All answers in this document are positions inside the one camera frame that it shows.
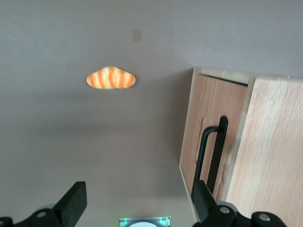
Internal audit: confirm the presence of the black drawer handle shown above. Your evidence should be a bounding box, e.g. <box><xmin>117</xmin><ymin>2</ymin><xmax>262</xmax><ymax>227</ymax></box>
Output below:
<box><xmin>194</xmin><ymin>115</ymin><xmax>229</xmax><ymax>192</ymax></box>

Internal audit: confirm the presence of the beige tape patch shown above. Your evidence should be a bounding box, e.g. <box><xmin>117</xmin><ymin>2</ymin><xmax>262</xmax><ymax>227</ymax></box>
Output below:
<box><xmin>132</xmin><ymin>29</ymin><xmax>143</xmax><ymax>43</ymax></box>

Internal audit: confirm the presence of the orange striped toy bread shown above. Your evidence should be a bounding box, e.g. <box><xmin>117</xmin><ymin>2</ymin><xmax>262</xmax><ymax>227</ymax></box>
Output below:
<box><xmin>85</xmin><ymin>66</ymin><xmax>137</xmax><ymax>90</ymax></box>

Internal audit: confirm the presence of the light wooden drawer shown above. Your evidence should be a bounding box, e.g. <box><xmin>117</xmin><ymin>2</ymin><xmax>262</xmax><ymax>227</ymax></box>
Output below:
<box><xmin>186</xmin><ymin>73</ymin><xmax>249</xmax><ymax>204</ymax></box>

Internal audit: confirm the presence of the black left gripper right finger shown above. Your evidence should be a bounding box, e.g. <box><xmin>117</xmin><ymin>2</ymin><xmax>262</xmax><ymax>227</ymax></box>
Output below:
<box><xmin>191</xmin><ymin>179</ymin><xmax>288</xmax><ymax>227</ymax></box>

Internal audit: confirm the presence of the light wooden cabinet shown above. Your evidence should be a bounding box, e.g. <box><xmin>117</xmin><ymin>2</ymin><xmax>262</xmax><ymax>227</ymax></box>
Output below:
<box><xmin>178</xmin><ymin>67</ymin><xmax>303</xmax><ymax>227</ymax></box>

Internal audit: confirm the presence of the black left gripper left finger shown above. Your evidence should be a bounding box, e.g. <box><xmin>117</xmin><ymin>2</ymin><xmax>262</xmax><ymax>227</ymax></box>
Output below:
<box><xmin>0</xmin><ymin>181</ymin><xmax>88</xmax><ymax>227</ymax></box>

